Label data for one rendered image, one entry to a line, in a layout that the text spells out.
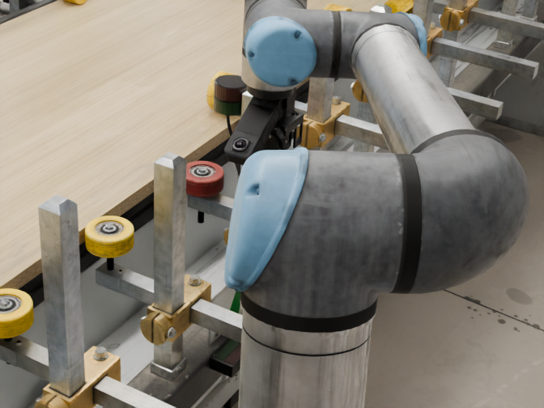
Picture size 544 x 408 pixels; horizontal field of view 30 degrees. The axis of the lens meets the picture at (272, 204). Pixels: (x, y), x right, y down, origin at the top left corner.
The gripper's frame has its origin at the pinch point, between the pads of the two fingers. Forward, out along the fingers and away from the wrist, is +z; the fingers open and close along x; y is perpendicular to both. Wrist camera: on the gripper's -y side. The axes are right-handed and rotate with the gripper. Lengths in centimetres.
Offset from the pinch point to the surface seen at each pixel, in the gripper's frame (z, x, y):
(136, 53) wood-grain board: 9, 63, 54
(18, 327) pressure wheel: 10.2, 18.8, -35.3
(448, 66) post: 18, 7, 110
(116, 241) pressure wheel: 8.8, 19.4, -11.2
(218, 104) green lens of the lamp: -9.4, 13.5, 9.4
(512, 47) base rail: 30, 5, 163
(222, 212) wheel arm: 14.9, 15.0, 14.7
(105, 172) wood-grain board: 9.2, 34.9, 6.3
